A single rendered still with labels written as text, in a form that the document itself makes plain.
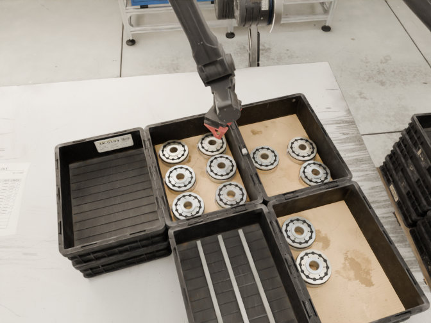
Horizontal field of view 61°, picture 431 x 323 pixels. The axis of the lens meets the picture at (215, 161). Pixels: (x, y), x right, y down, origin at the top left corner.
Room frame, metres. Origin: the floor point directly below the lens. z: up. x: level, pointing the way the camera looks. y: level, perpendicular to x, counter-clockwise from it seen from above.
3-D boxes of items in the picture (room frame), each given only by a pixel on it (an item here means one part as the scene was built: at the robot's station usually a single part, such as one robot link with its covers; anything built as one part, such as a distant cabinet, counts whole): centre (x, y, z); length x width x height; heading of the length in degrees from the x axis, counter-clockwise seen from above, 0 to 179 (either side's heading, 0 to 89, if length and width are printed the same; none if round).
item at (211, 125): (0.68, -0.01, 1.10); 0.07 x 0.07 x 0.09; 60
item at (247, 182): (0.67, 0.05, 0.87); 0.40 x 0.30 x 0.11; 16
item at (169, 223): (0.67, 0.05, 0.92); 0.40 x 0.30 x 0.02; 16
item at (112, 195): (0.59, 0.34, 0.87); 0.40 x 0.30 x 0.11; 16
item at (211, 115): (0.69, -0.02, 1.17); 0.10 x 0.07 x 0.07; 150
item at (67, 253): (0.59, 0.34, 0.92); 0.40 x 0.30 x 0.02; 16
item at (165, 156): (0.77, 0.15, 0.86); 0.10 x 0.10 x 0.01
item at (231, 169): (0.70, -0.02, 0.86); 0.10 x 0.10 x 0.01
